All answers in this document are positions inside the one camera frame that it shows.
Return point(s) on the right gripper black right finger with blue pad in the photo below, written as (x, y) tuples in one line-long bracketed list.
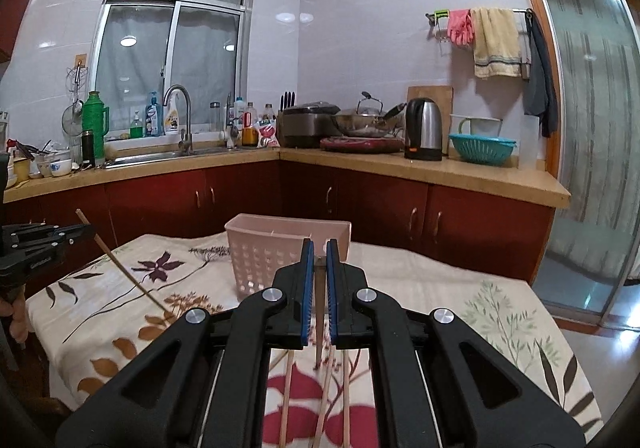
[(436, 382)]

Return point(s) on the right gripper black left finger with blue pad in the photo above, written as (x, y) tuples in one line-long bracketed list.
[(203, 381)]

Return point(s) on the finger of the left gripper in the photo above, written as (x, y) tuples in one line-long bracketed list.
[(64, 234), (32, 230)]

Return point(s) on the chrome kitchen faucet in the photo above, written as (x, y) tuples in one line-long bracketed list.
[(185, 144)]

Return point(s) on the red kitchen cabinets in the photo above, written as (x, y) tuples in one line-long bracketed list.
[(455, 226)]

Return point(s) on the kitchen window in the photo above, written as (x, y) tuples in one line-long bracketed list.
[(149, 45)]

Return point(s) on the person's left hand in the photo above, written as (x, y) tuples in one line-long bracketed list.
[(16, 311)]

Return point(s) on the black flask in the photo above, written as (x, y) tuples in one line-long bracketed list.
[(88, 160)]

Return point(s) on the wooden chopstick under gripper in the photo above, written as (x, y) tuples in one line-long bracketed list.
[(324, 399)]

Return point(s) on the green soap bottle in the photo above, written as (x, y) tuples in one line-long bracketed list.
[(136, 129)]

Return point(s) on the green thermos jug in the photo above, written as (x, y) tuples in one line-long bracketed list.
[(96, 121)]

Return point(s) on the blue detergent bottle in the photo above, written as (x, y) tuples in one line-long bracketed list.
[(153, 116)]

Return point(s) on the white spray bottle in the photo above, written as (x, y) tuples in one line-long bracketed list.
[(171, 115)]

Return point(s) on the pink perforated utensil basket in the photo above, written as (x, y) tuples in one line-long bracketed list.
[(262, 244)]

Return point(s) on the glass sliding door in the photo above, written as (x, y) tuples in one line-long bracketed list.
[(595, 241)]

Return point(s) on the orange jar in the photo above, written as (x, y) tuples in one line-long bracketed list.
[(250, 137)]

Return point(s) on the teal plastic colander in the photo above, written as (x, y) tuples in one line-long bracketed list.
[(487, 150)]

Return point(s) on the black knife set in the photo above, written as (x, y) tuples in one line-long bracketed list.
[(287, 101)]

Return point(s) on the black rice cooker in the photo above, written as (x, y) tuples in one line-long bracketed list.
[(304, 126)]

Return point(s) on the red induction cooker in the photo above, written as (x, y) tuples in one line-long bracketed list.
[(372, 145)]

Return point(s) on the white green-rimmed basin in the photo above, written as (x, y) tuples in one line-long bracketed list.
[(483, 126)]

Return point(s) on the steel electric kettle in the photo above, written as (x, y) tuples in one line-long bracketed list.
[(423, 130)]

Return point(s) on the wok with glass lid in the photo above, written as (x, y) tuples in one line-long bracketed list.
[(369, 118)]

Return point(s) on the dark grey hanging cloth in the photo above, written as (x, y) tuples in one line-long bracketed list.
[(539, 97)]

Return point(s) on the yellow hanging towel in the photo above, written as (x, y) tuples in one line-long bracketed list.
[(496, 48)]

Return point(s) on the pink rubber glove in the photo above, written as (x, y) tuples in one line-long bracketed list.
[(460, 29)]

